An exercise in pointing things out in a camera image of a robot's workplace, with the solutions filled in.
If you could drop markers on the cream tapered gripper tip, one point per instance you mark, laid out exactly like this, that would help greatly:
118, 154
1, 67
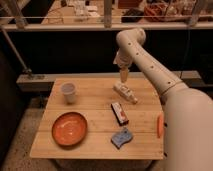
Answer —
124, 74

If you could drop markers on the diagonal metal strut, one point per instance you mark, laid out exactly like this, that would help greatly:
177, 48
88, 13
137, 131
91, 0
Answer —
26, 69

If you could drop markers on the wooden table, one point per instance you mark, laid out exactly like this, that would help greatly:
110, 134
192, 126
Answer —
94, 97

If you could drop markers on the orange bowl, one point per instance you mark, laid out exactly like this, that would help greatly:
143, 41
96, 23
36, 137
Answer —
69, 129

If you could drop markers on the black bag on shelf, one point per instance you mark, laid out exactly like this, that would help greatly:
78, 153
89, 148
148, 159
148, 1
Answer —
131, 15

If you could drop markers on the white plastic bottle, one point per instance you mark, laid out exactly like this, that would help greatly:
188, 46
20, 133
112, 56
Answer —
125, 92

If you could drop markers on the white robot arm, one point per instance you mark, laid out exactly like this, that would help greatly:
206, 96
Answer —
188, 112

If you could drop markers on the orange carrot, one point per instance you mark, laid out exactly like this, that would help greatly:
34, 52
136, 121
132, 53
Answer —
160, 126

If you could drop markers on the grey metal rail beam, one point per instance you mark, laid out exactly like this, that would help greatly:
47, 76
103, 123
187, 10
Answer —
44, 82

